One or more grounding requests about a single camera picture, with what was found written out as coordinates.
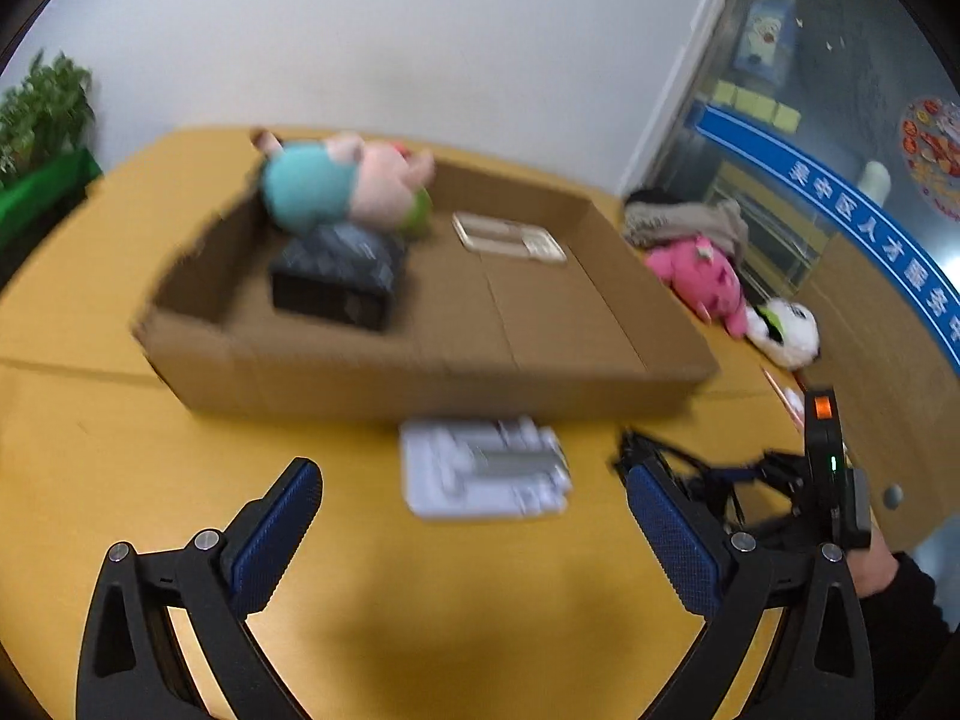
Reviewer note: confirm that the white folding phone stand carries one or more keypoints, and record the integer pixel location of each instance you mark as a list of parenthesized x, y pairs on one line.
[(483, 470)]

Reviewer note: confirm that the green potted plant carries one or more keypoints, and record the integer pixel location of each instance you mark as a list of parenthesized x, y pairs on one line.
[(48, 114)]

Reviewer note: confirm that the white panda plush toy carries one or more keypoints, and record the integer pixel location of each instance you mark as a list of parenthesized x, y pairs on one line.
[(786, 332)]

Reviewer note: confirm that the pink plush toy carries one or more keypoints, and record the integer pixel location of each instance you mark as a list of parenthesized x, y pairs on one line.
[(704, 280)]

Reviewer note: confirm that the clear white phone case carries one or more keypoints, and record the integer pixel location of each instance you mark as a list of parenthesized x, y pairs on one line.
[(485, 235)]

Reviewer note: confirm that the right hand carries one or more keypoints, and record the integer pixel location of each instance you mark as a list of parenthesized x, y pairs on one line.
[(874, 568)]

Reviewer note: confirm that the green planter box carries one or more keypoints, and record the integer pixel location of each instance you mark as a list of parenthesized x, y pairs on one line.
[(28, 198)]

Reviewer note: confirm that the brown cardboard box tray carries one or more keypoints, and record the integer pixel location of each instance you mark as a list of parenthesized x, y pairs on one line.
[(471, 335)]

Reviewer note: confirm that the beige folded cloth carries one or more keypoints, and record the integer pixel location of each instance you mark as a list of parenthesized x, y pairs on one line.
[(653, 217)]

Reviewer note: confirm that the pig plush toy teal shirt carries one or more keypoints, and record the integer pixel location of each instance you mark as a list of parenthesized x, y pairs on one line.
[(378, 185)]

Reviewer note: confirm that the black sunglasses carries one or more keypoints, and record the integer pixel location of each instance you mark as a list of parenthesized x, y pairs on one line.
[(711, 485)]

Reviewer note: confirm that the black product box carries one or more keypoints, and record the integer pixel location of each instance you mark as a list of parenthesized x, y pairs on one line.
[(340, 272)]

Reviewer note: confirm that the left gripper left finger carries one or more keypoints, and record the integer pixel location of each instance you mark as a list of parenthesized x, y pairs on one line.
[(132, 665)]

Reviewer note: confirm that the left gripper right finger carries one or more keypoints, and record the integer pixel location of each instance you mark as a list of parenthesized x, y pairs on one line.
[(819, 665)]

